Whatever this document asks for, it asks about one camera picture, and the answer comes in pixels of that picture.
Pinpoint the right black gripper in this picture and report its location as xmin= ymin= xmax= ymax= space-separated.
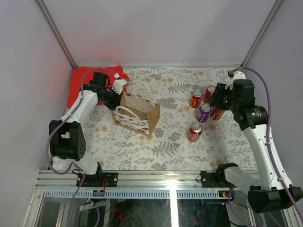
xmin=207 ymin=83 xmax=239 ymax=112

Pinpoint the red cola can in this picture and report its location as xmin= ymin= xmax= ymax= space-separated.
xmin=202 ymin=85 xmax=216 ymax=103
xmin=210 ymin=107 xmax=225 ymax=121
xmin=189 ymin=90 xmax=203 ymax=108
xmin=187 ymin=123 xmax=203 ymax=142

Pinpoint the watermelon canvas tote bag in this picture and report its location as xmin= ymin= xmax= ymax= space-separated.
xmin=111 ymin=80 xmax=160 ymax=137

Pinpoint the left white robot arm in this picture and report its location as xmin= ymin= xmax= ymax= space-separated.
xmin=46 ymin=70 xmax=128 ymax=187

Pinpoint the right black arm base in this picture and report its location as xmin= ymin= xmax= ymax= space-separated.
xmin=200 ymin=170 xmax=231 ymax=188

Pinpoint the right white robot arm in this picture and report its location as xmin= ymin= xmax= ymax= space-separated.
xmin=209 ymin=79 xmax=303 ymax=213

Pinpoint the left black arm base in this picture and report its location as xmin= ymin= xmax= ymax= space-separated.
xmin=81 ymin=172 xmax=118 ymax=188

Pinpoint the purple soda can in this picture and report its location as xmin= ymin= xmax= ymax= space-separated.
xmin=196 ymin=103 xmax=212 ymax=123

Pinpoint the red folded cloth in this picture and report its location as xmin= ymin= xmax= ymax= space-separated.
xmin=67 ymin=65 xmax=130 ymax=108

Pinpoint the red cola can front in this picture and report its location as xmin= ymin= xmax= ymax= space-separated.
xmin=187 ymin=123 xmax=203 ymax=142

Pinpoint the floral patterned table mat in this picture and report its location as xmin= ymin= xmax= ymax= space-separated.
xmin=51 ymin=67 xmax=258 ymax=171

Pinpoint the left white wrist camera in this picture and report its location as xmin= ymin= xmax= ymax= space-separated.
xmin=111 ymin=73 xmax=128 ymax=95

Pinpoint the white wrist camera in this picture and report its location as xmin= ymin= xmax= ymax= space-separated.
xmin=225 ymin=70 xmax=246 ymax=90
xmin=111 ymin=73 xmax=128 ymax=95

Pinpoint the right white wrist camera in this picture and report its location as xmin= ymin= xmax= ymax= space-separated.
xmin=225 ymin=70 xmax=246 ymax=90

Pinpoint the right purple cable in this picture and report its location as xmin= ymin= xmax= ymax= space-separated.
xmin=224 ymin=67 xmax=303 ymax=227

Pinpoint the purple cable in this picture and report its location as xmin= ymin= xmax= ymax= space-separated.
xmin=224 ymin=67 xmax=303 ymax=227
xmin=45 ymin=68 xmax=120 ymax=227

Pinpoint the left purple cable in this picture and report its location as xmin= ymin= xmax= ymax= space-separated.
xmin=45 ymin=68 xmax=120 ymax=227

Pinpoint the white slotted cable duct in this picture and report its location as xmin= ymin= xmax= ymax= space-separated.
xmin=44 ymin=189 xmax=229 ymax=200

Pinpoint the aluminium front rail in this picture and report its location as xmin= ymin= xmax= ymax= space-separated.
xmin=35 ymin=170 xmax=291 ymax=190

